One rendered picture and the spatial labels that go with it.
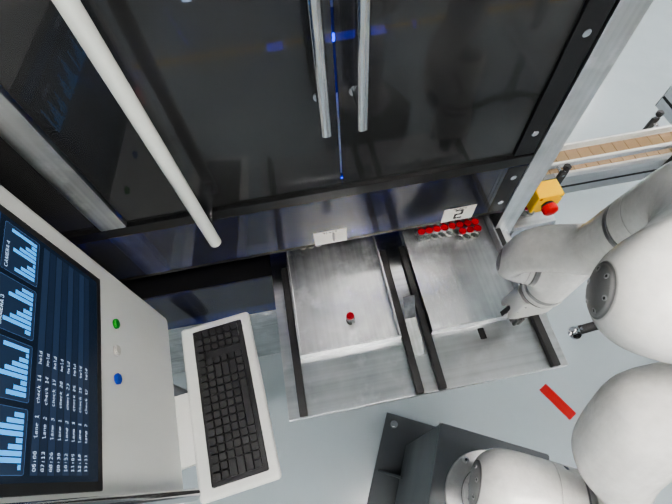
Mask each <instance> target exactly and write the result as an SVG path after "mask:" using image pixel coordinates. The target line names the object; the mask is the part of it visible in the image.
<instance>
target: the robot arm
mask: <svg viewBox="0 0 672 504"><path fill-rule="evenodd" d="M496 269H497V272H498V274H499V275H500V276H501V277H503V278H504V279H506V280H509V281H512V282H516V283H521V284H522V285H519V286H518V287H516V288H515V289H513V290H512V291H511V292H510V293H509V294H508V295H507V296H506V297H505V298H504V299H503V300H502V301H501V304H502V306H506V305H507V307H506V308H504V309H503V310H502V311H500V313H501V316H502V317H507V316H508V317H507V318H509V321H510V322H512V325H513V326H515V325H520V324H521V323H522V322H523V321H524V320H525V318H528V317H530V316H533V315H538V314H543V313H546V312H548V311H549V310H551V309H552V308H553V307H556V306H557V305H559V304H561V303H562V301H563V300H564V299H565V298H566V297H568V296H569V295H570V294H571V293H572V292H573V291H574V290H575V289H577V288H578V287H579V286H580V285H581V284H582V283H583V282H584V281H586V280H587V279H588V278H589V279H588V281H587V287H586V295H585V298H586V305H587V308H588V311H589V314H590V316H591V318H592V320H593V322H594V324H595V325H596V327H597V328H598V329H599V331H600V332H601V333H602V334H603V335H604V336H605V337H607V338H608V339H609V340H610V341H612V342H613V343H615V344H616V345H618V346H619V347H621V348H623V349H625V350H627V351H630V352H632V353H634V354H637V355H640V356H643V357H646V358H650V359H653V360H657V361H661V362H656V363H651V364H647V365H642V366H638V367H634V368H631V369H628V370H626V371H623V372H621V373H618V374H616V375H615V376H613V377H611V378H610V379H609V380H608V381H607V382H605V383H604V384H603V385H602V386H601V387H600V389H599V390H598V391H597V392H596V393H595V395H594V396H593V397H592V399H591V400H590V401H589V402H588V404H587V405H586V407H585V408H584V409H583V411H582V413H581V414H580V416H579V418H578V420H577V422H576V424H575V426H574V429H573V432H572V438H571V447H572V453H573V457H574V461H575V463H576V466H577V468H578V469H577V468H573V467H570V466H566V465H563V464H560V463H556V462H553V461H549V460H546V459H543V458H539V457H536V456H532V455H529V454H525V453H521V452H518V451H514V450H509V449H503V448H492V449H488V450H475V451H471V452H468V453H465V454H464V455H462V456H461V457H459V458H458V459H457V460H456V461H455V462H454V464H453V465H452V467H451V468H450V470H449V472H448V475H447V478H446V483H445V501H446V504H654V502H655V499H656V497H657V496H658V494H659V493H660V492H661V491H662V490H663V489H664V488H665V487H666V486H667V485H668V484H669V483H671V482H672V161H670V162H668V163H666V164H664V165H663V166H661V167H659V168H658V169H656V170H655V171H653V172H652V173H651V174H649V175H648V176H647V177H645V178H644V179H643V180H641V181H640V182H639V183H637V184H636V185H635V186H633V187H632V188H631V189H629V190H628V191H627V192H625V193H624V194H622V195H621V196H620V197H618V198H617V199H616V200H614V201H613V202H612V203H611V204H609V205H608V206H607V207H605V208H604V209H603V210H601V211H600V212H599V213H598V214H596V215H595V216H594V217H593V218H591V219H590V220H589V221H587V222H586V223H580V224H554V225H544V226H538V227H533V228H530V229H527V230H524V231H522V232H520V233H519V234H517V235H516V236H514V237H513V238H512V239H511V240H510V241H508V242H507V243H506V244H505V245H504V247H503V248H502V249H501V251H500V253H499V254H498V257H497V261H496Z"/></svg>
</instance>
